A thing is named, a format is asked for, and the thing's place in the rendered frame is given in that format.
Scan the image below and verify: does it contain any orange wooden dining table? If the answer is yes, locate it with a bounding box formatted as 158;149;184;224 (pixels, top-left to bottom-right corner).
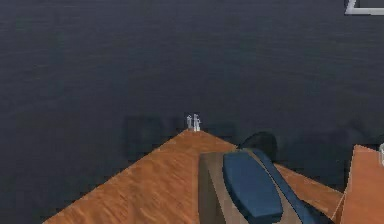
42;129;344;224

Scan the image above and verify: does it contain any blue cushioned wooden chair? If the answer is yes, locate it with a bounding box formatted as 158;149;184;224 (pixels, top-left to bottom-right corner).
198;147;336;224

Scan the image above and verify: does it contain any orange wooden side table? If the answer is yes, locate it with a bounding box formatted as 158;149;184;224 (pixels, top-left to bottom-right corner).
331;144;384;224

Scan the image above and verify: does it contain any white framed wall picture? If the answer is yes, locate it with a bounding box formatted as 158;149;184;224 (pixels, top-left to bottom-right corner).
344;0;384;16

